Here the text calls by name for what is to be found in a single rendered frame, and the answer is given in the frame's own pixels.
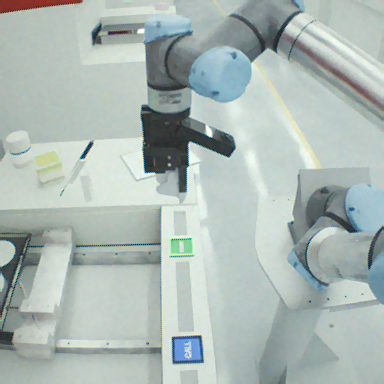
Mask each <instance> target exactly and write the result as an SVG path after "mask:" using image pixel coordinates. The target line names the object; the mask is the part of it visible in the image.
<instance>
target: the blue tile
mask: <svg viewBox="0 0 384 384"><path fill-rule="evenodd" d="M174 340H175V361H191V360H201V354H200V344H199V339H174Z"/></svg>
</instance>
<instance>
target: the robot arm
mask: <svg viewBox="0 0 384 384"><path fill-rule="evenodd" d="M144 29H145V38H144V42H143V44H144V47H145V57H146V63H145V68H146V78H147V90H148V94H147V101H148V104H145V105H141V112H140V115H141V121H142V125H141V126H142V135H143V139H142V153H143V163H144V173H145V174H150V173H155V174H156V173H159V174H157V176H156V180H157V182H158V183H160V185H158V186H157V187H156V191H157V192H158V193H159V194H162V195H168V196H174V197H177V198H178V199H179V203H183V202H184V201H185V199H186V198H187V186H188V175H187V168H189V166H190V159H189V144H190V142H191V143H193V144H196V145H201V146H203V147H204V148H207V149H209V150H212V151H214V152H216V153H218V154H220V155H222V156H225V157H227V158H230V157H231V156H232V153H233V152H234V150H235V149H236V145H235V141H234V137H233V136H231V135H229V134H227V133H225V132H222V131H220V130H218V129H216V128H214V127H212V126H210V125H207V124H205V123H202V122H199V121H197V120H195V119H193V118H190V117H189V116H190V105H191V104H192V90H193V91H194V92H195V93H197V94H198V95H200V96H204V97H209V98H211V99H213V100H215V101H217V102H220V103H228V102H231V101H234V100H235V99H238V98H239V97H240V96H242V95H243V93H244V92H245V91H246V87H247V85H248V83H250V80H251V76H252V65H251V64H252V62H253V61H254V60H256V59H257V58H258V56H260V55H261V54H263V52H265V51H266V50H267V49H270V50H272V51H274V52H275V53H276V54H278V55H279V56H280V57H282V58H284V59H285V60H287V61H288V62H290V63H291V64H292V65H293V66H296V67H297V68H298V69H299V70H301V71H302V72H304V73H305V74H306V75H308V76H310V77H311V78H312V79H314V80H315V81H317V82H318V84H320V85H322V86H323V87H325V88H326V89H328V90H329V91H330V92H331V93H333V94H334V95H335V96H337V97H339V98H340V99H341V100H343V101H344V103H346V104H347V105H349V107H351V108H353V109H354V110H356V111H357V112H358V113H359V114H361V116H363V117H364V118H365V119H367V120H368V121H369V122H371V123H372V124H373V125H374V126H375V127H376V128H378V129H380V130H381V131H382V132H383V133H384V64H382V63H381V62H379V61H377V60H376V59H375V58H373V57H372V56H371V55H369V54H368V53H367V52H365V51H363V50H361V48H359V47H357V45H355V44H353V43H352V42H349V40H347V39H345V38H344V37H343V36H341V35H340V34H338V33H336V32H335V31H333V30H332V29H331V28H329V27H327V26H325V25H323V24H322V23H321V22H319V21H318V20H316V19H314V18H312V17H311V16H310V15H308V14H307V13H305V9H304V2H303V0H247V1H246V2H245V3H244V4H242V5H241V6H239V7H238V8H236V10H235V11H233V12H232V13H231V14H230V15H229V16H228V17H226V18H225V19H223V20H222V21H221V22H220V23H219V24H218V25H217V26H215V27H214V29H211V30H210V31H209V32H208V33H207V34H206V35H205V36H203V37H199V36H193V35H192V32H193V29H192V27H191V19H190V18H188V17H186V16H184V15H159V16H155V17H150V18H149V19H148V20H147V21H146V22H145V25H144ZM144 143H145V144H144ZM176 168H177V171H176ZM305 214H306V219H307V222H308V225H309V228H310V229H309V230H308V232H307V233H306V235H305V236H304V237H303V238H302V239H301V240H300V241H299V242H298V243H297V244H296V245H295V246H293V248H292V250H291V251H290V252H289V253H288V255H287V261H288V262H289V264H290V265H291V266H293V267H294V268H295V270H296V271H297V272H299V274H300V275H301V276H302V277H304V279H305V280H306V281H307V282H309V283H310V284H311V285H312V286H313V287H314V288H315V289H316V290H317V291H319V292H323V291H324V290H325V288H328V287H329V285H330V284H334V283H337V282H340V281H343V280H345V279H347V280H351V281H357V282H360V283H361V282H363V283H366V284H368V286H369V288H370V290H371V292H372V294H373V295H374V296H375V297H376V298H377V299H378V300H379V302H380V303H381V304H382V305H383V306H384V192H383V191H382V190H381V189H379V188H378V187H376V186H375V185H373V184H368V183H366V184H364V183H359V184H356V185H354V186H352V187H348V188H345V187H342V186H340V185H327V186H324V187H322V188H320V189H317V190H316V191H315V192H314V193H313V194H312V195H311V197H310V199H309V200H308V202H307V205H306V211H305Z"/></svg>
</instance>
